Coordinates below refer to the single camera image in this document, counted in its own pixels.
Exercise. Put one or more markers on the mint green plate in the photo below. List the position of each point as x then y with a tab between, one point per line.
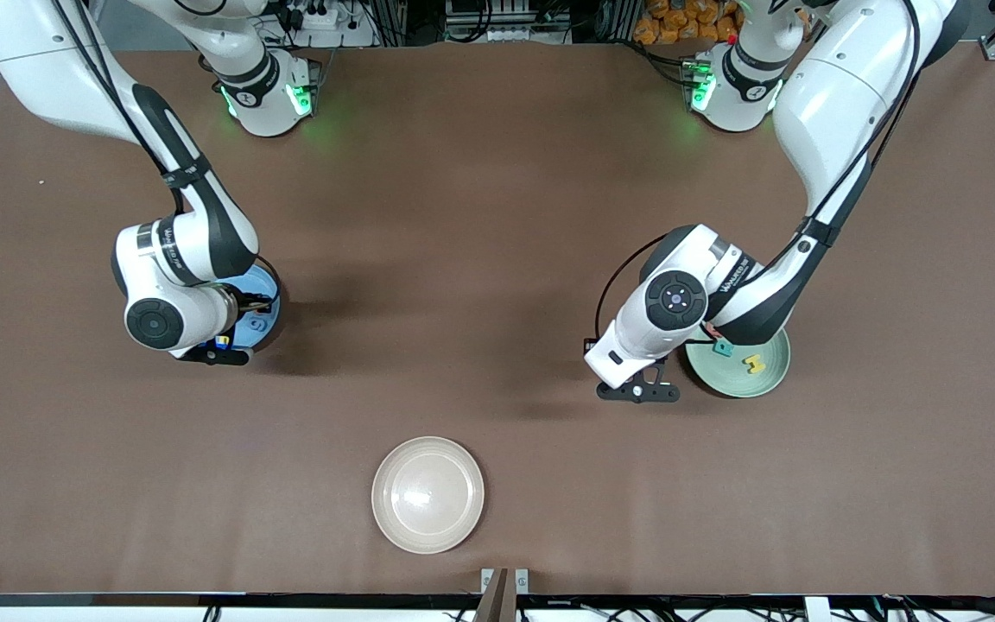
765	380

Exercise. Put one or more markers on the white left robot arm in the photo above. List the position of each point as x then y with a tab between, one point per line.
843	95

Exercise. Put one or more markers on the blue foam letter g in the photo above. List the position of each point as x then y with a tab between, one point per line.
256	326

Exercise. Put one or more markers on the blue plate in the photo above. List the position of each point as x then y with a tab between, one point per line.
266	285

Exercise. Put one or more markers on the orange bags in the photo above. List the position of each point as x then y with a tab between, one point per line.
679	17

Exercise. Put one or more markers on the yellow foam letter H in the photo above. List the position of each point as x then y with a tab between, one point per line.
753	364

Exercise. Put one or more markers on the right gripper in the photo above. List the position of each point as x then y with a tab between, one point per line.
252	304

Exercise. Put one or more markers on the white power strip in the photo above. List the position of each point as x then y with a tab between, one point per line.
316	13

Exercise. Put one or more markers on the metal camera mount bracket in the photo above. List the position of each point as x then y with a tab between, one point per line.
502	596

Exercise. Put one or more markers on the teal foam letter R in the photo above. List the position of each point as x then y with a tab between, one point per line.
723	347

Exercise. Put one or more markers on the beige plate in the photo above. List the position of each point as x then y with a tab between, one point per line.
428	497

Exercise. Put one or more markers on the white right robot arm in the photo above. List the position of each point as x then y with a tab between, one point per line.
31	52

